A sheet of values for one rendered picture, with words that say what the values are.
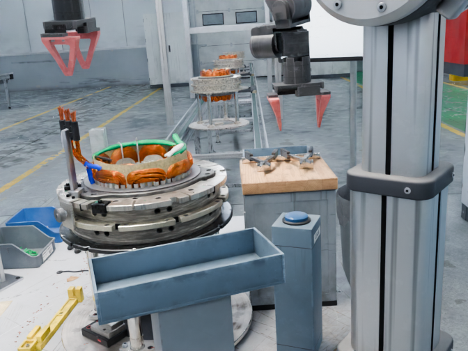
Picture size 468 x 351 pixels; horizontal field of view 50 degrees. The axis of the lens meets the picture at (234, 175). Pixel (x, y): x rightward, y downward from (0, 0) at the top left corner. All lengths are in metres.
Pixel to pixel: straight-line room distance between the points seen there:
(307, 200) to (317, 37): 0.98
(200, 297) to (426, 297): 0.28
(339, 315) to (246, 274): 0.46
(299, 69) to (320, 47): 0.84
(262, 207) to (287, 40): 0.34
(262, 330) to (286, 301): 0.15
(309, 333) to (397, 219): 0.37
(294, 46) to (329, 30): 0.84
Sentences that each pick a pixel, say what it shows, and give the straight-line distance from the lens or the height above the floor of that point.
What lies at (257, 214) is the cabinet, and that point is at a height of 1.00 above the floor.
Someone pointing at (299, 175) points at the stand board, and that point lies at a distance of 1.04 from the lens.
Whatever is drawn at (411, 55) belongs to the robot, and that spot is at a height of 1.32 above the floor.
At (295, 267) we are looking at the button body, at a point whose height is 0.96.
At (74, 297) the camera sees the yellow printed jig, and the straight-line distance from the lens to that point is 1.25.
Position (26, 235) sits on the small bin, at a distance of 1.59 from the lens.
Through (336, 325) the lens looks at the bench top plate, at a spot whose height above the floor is 0.78.
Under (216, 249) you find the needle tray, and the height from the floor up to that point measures 1.04.
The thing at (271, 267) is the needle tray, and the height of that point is 1.05.
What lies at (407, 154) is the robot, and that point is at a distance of 0.63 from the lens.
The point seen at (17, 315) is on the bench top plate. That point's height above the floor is 0.78.
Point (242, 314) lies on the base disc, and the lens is 1.07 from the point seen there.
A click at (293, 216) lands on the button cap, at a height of 1.04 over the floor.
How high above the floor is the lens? 1.35
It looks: 16 degrees down
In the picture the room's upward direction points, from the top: 4 degrees counter-clockwise
